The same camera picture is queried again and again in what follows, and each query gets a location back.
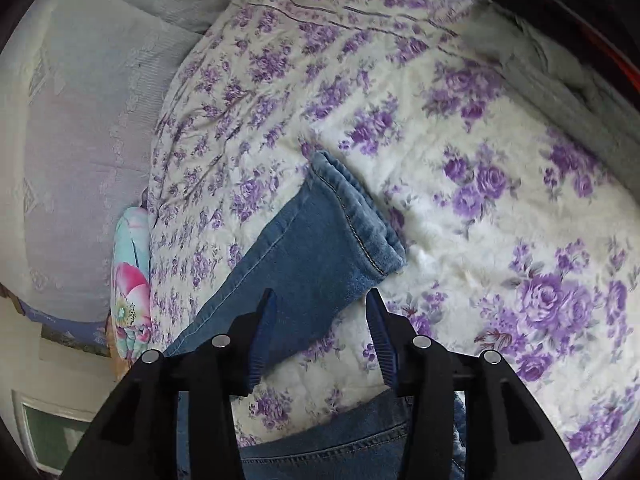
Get purple floral bedspread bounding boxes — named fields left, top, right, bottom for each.
left=145, top=0, right=636, bottom=480

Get white framed window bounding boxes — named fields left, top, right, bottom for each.
left=12, top=390, right=93, bottom=476

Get white lace cover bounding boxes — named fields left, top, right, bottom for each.
left=10, top=0, right=271, bottom=323

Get blue wall poster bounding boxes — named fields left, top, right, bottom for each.
left=20, top=300, right=113, bottom=358

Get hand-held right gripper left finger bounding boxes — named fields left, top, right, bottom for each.
left=59, top=287, right=279, bottom=480

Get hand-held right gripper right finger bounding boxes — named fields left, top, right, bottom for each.
left=365, top=290, right=583, bottom=480

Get blue denim pants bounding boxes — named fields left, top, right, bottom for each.
left=162, top=150, right=468, bottom=480

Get teal pink floral pillow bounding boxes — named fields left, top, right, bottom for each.
left=111, top=206, right=153, bottom=361

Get grey knitted cloth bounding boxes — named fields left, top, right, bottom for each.
left=470, top=5, right=621, bottom=181

